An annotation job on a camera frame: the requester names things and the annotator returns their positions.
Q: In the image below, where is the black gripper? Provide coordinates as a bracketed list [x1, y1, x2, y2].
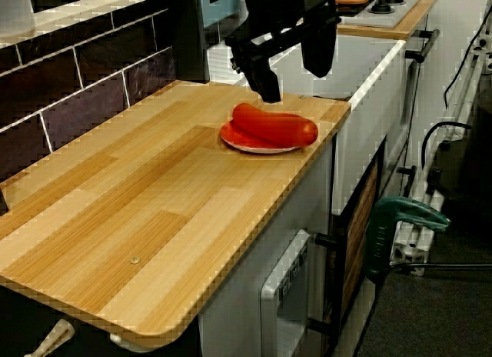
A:
[224, 0, 343, 104]

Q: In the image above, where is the red toy sausage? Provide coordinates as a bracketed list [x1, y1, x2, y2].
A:
[231, 102, 320, 147]

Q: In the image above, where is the red round plate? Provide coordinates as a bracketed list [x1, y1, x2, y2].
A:
[220, 120, 314, 155]

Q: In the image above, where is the black burner grate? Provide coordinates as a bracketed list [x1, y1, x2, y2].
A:
[336, 0, 389, 16]

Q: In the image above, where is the white toy sink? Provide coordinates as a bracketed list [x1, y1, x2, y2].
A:
[207, 32, 407, 216]

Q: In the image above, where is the grey toy stove top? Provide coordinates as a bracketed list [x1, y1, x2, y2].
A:
[334, 0, 424, 29]

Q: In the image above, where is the tall dark cabinet column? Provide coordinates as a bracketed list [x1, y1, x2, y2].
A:
[175, 0, 211, 85]

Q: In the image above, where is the wooden slat cabinet door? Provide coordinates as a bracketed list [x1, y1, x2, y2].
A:
[340, 137, 387, 335]

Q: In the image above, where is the green clamp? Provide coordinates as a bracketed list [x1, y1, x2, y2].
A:
[363, 196, 451, 283]

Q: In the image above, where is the dark tile backsplash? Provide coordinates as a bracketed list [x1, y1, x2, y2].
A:
[0, 6, 178, 181]

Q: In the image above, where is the white shelf ledge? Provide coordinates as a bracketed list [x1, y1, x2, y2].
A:
[0, 0, 182, 47]

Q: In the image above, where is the white toy ice dispenser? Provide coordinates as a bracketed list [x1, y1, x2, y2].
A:
[259, 229, 311, 357]

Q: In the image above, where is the white shelf container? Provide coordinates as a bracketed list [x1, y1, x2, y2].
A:
[0, 0, 38, 37]

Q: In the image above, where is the black oven handle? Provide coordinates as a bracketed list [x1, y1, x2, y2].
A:
[404, 28, 441, 64]

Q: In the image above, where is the thick black cable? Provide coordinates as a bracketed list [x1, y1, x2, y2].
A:
[420, 121, 473, 199]

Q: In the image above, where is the aluminium frame rail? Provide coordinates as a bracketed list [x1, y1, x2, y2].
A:
[388, 33, 492, 278]

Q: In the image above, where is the thin black cable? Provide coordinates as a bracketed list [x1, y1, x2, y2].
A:
[444, 0, 492, 108]

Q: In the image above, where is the black cabinet handle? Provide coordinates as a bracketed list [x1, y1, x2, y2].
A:
[309, 233, 344, 337]

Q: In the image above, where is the white cabinet handle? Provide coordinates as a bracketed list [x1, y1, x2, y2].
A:
[109, 331, 151, 353]
[25, 319, 76, 357]

